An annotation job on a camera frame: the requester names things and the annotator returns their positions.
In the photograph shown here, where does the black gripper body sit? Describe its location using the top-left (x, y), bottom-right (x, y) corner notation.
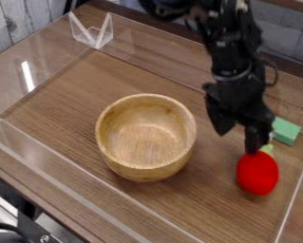
top-left (202, 74), bottom-right (275, 126)

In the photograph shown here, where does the clear acrylic tray enclosure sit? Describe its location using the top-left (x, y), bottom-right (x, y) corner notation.
top-left (0, 9), bottom-right (303, 243)

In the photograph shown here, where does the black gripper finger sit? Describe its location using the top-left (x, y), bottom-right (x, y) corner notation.
top-left (206, 98), bottom-right (237, 136)
top-left (245, 123), bottom-right (273, 154)

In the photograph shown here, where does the wooden bowl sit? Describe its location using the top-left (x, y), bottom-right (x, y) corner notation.
top-left (95, 93), bottom-right (197, 182)

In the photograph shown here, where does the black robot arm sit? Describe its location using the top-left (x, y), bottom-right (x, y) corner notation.
top-left (139, 0), bottom-right (277, 154)

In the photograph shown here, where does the red plush fruit green leaf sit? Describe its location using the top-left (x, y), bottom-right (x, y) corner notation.
top-left (237, 144), bottom-right (279, 196)

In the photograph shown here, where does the black camera mount with cable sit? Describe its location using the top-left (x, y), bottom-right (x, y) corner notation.
top-left (0, 211), bottom-right (67, 243)

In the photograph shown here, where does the green rectangular block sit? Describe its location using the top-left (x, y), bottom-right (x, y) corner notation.
top-left (273, 117), bottom-right (301, 146)

